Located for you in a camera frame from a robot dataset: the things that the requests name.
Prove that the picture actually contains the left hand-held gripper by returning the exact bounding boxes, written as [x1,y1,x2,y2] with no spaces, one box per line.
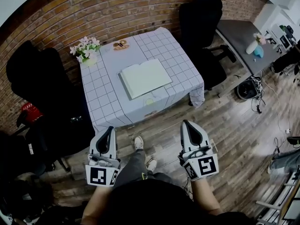
[85,126,121,188]

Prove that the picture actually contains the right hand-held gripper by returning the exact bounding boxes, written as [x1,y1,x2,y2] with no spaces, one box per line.
[178,120,220,181]

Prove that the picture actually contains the white notebook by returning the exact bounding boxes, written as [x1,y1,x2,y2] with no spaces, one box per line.
[117,58,174,100]

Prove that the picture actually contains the person's right forearm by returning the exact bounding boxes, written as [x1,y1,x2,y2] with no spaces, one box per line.
[190,178,222,217]

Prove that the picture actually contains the person's left forearm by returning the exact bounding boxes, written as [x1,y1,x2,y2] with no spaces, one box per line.
[80,184,113,225]

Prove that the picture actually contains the person's left white shoe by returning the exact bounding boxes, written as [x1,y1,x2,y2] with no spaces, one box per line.
[134,135,144,151]

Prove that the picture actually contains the person's white shoe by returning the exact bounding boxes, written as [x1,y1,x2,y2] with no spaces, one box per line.
[134,135,144,151]
[145,157,158,173]

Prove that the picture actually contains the person's grey trousers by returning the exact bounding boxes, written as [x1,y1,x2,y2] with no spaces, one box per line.
[114,148,174,190]

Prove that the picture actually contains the white grid tablecloth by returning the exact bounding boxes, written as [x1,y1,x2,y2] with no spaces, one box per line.
[79,27,205,134]

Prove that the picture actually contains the person's right white shoe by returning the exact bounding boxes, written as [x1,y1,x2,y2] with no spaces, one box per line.
[145,157,158,173]

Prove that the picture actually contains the round black bin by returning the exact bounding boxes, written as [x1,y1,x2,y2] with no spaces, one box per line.
[235,79,258,100]

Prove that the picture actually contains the person's black shirt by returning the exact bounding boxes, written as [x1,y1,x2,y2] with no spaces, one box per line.
[99,179,260,225]

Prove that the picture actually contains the red box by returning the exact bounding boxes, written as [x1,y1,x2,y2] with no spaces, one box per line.
[20,102,45,124]

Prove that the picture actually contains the black office chair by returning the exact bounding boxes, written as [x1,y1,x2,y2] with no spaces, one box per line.
[179,0,237,91]
[5,40,96,173]

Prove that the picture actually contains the pink flowers in pale vase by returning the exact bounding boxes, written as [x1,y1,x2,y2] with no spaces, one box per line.
[69,36,102,68]

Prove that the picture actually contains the light blue object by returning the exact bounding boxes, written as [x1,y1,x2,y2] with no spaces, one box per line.
[254,45,265,59]

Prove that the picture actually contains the grey table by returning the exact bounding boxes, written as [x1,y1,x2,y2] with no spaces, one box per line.
[215,19,282,98]

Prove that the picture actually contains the metal rack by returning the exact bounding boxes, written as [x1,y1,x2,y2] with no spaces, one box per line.
[255,171,300,225]

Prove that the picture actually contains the white vase with pink flowers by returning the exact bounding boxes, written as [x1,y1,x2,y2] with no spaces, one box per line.
[245,32,268,55]

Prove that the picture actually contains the white desk with equipment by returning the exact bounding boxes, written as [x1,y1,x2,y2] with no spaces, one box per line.
[264,23,299,54]

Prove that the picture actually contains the tangle of black cables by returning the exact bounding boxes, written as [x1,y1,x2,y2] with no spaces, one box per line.
[250,75,267,114]

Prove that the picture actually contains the thin white cable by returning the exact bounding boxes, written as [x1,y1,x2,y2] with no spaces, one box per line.
[262,78,292,131]

